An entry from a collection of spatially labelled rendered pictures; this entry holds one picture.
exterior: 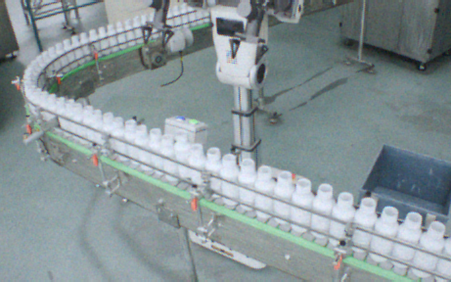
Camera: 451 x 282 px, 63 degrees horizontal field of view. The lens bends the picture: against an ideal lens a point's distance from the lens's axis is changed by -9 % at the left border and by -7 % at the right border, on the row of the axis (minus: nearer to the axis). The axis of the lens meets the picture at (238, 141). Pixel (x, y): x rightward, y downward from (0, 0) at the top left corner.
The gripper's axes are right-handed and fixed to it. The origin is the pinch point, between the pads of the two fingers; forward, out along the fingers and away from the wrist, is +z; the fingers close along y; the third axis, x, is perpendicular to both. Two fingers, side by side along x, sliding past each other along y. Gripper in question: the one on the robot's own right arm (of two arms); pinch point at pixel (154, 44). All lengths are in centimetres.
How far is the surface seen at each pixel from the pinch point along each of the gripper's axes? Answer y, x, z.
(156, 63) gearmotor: -47, 67, 11
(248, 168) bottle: 68, -36, 29
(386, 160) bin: 102, 28, 24
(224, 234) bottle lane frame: 62, -26, 55
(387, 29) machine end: 56, 336, -81
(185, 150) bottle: 46, -34, 30
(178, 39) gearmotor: -38, 73, -7
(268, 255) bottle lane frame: 78, -27, 55
